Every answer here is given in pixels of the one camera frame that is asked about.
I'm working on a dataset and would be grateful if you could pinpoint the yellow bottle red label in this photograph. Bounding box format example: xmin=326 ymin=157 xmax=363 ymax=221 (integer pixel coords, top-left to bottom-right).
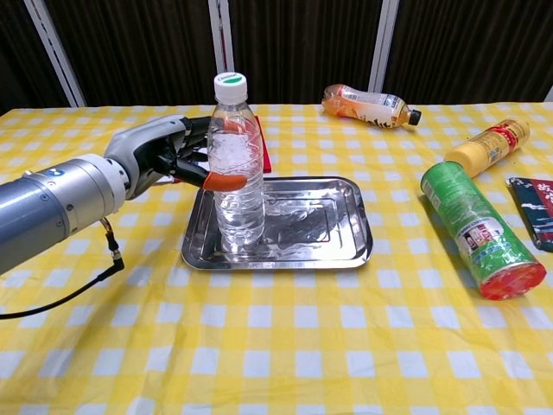
xmin=444 ymin=118 xmax=531 ymax=179

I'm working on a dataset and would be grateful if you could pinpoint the metal tray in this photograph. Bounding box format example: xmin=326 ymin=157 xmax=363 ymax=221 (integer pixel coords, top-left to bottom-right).
xmin=181 ymin=176 xmax=374 ymax=271

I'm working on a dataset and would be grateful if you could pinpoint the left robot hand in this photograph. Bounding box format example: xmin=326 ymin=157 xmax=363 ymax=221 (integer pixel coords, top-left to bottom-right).
xmin=103 ymin=114 xmax=250 ymax=201

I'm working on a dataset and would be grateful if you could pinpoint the spiral desk calendar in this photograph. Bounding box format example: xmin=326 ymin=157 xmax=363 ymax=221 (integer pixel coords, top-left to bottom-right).
xmin=253 ymin=115 xmax=274 ymax=173

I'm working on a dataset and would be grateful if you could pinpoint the green chips can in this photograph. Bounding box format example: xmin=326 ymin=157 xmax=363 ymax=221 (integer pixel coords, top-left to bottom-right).
xmin=419 ymin=160 xmax=548 ymax=301

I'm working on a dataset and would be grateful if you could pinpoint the dark patterned box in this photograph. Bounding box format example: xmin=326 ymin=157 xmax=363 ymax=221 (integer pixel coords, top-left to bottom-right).
xmin=505 ymin=176 xmax=553 ymax=254

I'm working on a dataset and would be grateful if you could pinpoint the clear bottle green cap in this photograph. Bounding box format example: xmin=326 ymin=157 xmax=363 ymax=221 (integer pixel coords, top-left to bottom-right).
xmin=207 ymin=72 xmax=266 ymax=254

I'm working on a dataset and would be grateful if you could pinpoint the yellow checkered tablecloth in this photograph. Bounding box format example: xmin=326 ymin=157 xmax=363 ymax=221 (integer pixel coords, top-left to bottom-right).
xmin=0 ymin=100 xmax=553 ymax=415

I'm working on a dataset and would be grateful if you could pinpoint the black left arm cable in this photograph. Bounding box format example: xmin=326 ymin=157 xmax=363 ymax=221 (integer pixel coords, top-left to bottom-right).
xmin=0 ymin=216 xmax=127 ymax=322

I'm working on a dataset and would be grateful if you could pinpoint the orange tea bottle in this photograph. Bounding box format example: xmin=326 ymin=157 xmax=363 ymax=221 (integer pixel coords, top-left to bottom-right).
xmin=320 ymin=83 xmax=423 ymax=130

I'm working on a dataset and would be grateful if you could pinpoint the white partition post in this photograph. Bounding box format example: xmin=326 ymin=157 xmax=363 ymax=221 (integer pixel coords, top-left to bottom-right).
xmin=207 ymin=0 xmax=239 ymax=105
xmin=368 ymin=0 xmax=401 ymax=105
xmin=22 ymin=0 xmax=88 ymax=108

